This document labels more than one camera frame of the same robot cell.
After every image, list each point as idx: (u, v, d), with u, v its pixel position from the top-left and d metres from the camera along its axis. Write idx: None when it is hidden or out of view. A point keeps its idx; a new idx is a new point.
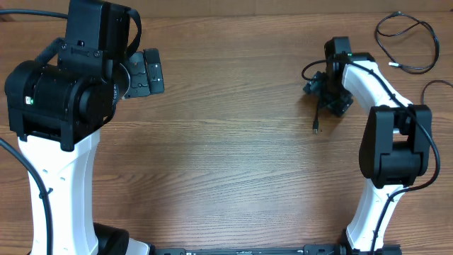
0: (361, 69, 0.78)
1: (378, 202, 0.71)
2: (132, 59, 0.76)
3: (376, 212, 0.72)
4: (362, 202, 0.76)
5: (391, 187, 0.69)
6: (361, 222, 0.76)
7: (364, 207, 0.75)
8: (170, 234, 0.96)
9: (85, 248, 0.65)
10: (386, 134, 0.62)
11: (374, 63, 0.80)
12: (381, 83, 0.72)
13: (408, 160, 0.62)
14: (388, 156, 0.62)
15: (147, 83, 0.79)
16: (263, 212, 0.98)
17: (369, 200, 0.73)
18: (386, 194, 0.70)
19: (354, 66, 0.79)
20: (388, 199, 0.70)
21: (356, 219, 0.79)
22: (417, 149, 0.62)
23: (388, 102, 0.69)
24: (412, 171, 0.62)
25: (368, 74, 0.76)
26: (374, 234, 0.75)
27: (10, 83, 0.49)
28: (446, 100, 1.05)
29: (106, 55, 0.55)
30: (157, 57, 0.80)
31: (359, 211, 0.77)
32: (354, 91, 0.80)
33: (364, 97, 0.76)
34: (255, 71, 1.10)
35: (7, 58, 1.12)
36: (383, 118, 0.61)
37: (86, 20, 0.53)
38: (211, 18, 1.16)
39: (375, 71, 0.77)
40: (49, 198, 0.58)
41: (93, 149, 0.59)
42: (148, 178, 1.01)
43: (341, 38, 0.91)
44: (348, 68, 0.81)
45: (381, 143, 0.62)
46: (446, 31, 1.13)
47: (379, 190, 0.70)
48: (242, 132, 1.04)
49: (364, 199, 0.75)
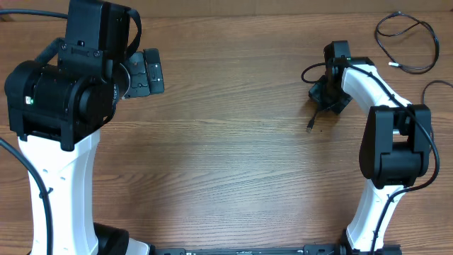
0: (360, 73, 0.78)
1: (379, 203, 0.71)
2: (132, 59, 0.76)
3: (376, 212, 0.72)
4: (362, 202, 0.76)
5: (391, 187, 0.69)
6: (361, 222, 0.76)
7: (364, 207, 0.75)
8: (170, 234, 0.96)
9: (85, 248, 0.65)
10: (386, 134, 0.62)
11: (373, 66, 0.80)
12: (381, 85, 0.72)
13: (409, 159, 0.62)
14: (388, 156, 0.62)
15: (147, 83, 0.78)
16: (263, 212, 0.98)
17: (370, 200, 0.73)
18: (387, 195, 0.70)
19: (354, 70, 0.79)
20: (388, 200, 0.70)
21: (356, 219, 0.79)
22: (417, 149, 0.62)
23: (387, 103, 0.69)
24: (413, 171, 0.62)
25: (367, 77, 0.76)
26: (374, 234, 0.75)
27: (10, 82, 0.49)
28: (446, 100, 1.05)
29: (107, 55, 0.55)
30: (157, 57, 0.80)
31: (359, 211, 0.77)
32: (354, 94, 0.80)
33: (363, 99, 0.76)
34: (255, 71, 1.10)
35: (7, 58, 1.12)
36: (383, 117, 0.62)
37: (86, 20, 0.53)
38: (211, 19, 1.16)
39: (375, 74, 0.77)
40: (49, 198, 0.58)
41: (93, 149, 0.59)
42: (148, 178, 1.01)
43: (340, 42, 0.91)
44: (348, 71, 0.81)
45: (381, 142, 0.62)
46: (446, 31, 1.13)
47: (379, 190, 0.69)
48: (242, 132, 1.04)
49: (364, 199, 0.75)
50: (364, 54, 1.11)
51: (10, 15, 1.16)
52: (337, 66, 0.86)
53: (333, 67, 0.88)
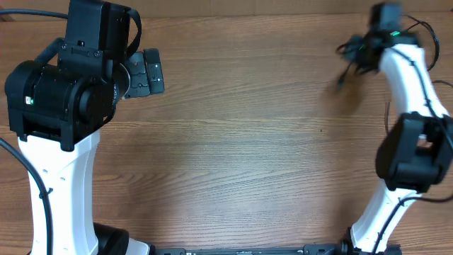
0: (402, 57, 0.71)
1: (388, 205, 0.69)
2: (132, 59, 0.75)
3: (383, 214, 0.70)
4: (372, 203, 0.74)
5: (403, 191, 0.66)
6: (367, 223, 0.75)
7: (374, 208, 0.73)
8: (170, 234, 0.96)
9: (85, 248, 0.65)
10: (409, 145, 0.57)
11: (420, 49, 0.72)
12: (421, 82, 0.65)
13: (429, 171, 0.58)
14: (407, 164, 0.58)
15: (147, 83, 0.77)
16: (263, 212, 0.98)
17: (380, 201, 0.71)
18: (398, 198, 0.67)
19: (396, 52, 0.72)
20: (398, 203, 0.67)
21: (363, 219, 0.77)
22: (439, 161, 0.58)
23: (421, 108, 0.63)
24: (429, 180, 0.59)
25: (409, 66, 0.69)
26: (378, 236, 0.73)
27: (10, 83, 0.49)
28: (446, 100, 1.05)
29: (107, 56, 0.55)
30: (157, 57, 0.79)
31: (367, 212, 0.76)
32: (391, 79, 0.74)
33: (398, 92, 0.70)
34: (256, 71, 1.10)
35: (8, 58, 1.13)
36: (410, 128, 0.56)
37: (87, 20, 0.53)
38: (211, 19, 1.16)
39: (418, 62, 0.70)
40: (49, 198, 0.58)
41: (93, 149, 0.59)
42: (148, 178, 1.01)
43: None
44: (388, 50, 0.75)
45: (402, 151, 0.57)
46: (447, 31, 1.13)
47: (390, 193, 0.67)
48: (242, 132, 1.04)
49: (375, 198, 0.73)
50: None
51: (11, 15, 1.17)
52: (380, 38, 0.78)
53: (375, 40, 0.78)
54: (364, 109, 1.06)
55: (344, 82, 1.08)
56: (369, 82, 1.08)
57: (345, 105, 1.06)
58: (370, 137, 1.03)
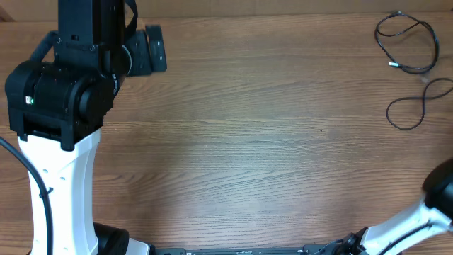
0: None
1: (413, 222, 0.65)
2: (134, 37, 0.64)
3: (405, 227, 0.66)
4: (403, 212, 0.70)
5: (437, 214, 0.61)
6: (385, 229, 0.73)
7: (402, 217, 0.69)
8: (170, 234, 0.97)
9: (85, 248, 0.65)
10: None
11: None
12: None
13: None
14: None
15: (149, 64, 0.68)
16: (263, 212, 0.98)
17: (409, 214, 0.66)
18: (428, 219, 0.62)
19: None
20: (425, 224, 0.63)
21: (385, 224, 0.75)
22: None
23: None
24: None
25: None
26: (388, 246, 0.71)
27: (10, 83, 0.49)
28: (446, 100, 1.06)
29: (102, 48, 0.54)
30: (157, 33, 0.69)
31: (394, 218, 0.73)
32: None
33: None
34: (255, 71, 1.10)
35: (9, 59, 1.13)
36: None
37: (79, 12, 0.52)
38: (211, 19, 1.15)
39: None
40: (49, 197, 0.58)
41: (93, 149, 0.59)
42: (148, 178, 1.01)
43: None
44: None
45: None
46: (447, 31, 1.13)
47: (422, 210, 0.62)
48: (242, 132, 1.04)
49: (408, 211, 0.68)
50: (364, 54, 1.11)
51: (11, 15, 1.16)
52: None
53: None
54: (365, 109, 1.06)
55: (344, 82, 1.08)
56: (369, 82, 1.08)
57: (345, 105, 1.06)
58: (370, 137, 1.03)
